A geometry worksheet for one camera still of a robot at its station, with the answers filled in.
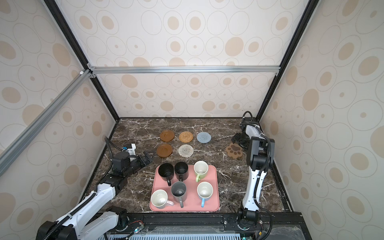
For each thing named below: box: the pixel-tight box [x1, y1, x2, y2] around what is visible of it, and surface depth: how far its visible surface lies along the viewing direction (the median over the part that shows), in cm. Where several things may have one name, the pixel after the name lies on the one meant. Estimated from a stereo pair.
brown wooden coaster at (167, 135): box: [159, 129, 175, 142], surface depth 111 cm
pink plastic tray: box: [149, 164, 220, 212], surface depth 83 cm
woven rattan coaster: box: [178, 131, 194, 143], surface depth 111 cm
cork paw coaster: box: [225, 143, 243, 159], surface depth 102 cm
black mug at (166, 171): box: [158, 163, 175, 187], surface depth 85 cm
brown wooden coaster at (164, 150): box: [156, 144, 173, 158], surface depth 102 cm
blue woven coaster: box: [196, 131, 212, 144], surface depth 111 cm
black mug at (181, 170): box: [174, 161, 189, 182], surface depth 85 cm
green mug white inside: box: [193, 160, 209, 183], surface depth 85 cm
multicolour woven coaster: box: [178, 144, 194, 158], surface depth 102 cm
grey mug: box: [171, 181, 187, 208], surface depth 78 cm
